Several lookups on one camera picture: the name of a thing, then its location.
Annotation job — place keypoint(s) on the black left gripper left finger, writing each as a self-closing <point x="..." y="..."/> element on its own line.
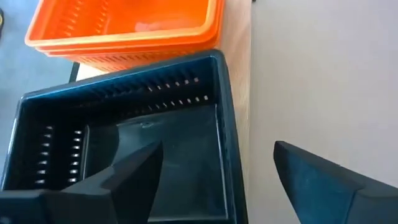
<point x="93" y="199"/>

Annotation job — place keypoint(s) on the black slotted plastic basket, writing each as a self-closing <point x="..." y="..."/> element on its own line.
<point x="186" y="149"/>

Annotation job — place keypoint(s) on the orange slotted plastic basket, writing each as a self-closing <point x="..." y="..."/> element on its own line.
<point x="124" y="49"/>
<point x="124" y="60"/>
<point x="124" y="15"/>

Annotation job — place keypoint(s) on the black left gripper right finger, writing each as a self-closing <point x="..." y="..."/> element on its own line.
<point x="326" y="193"/>

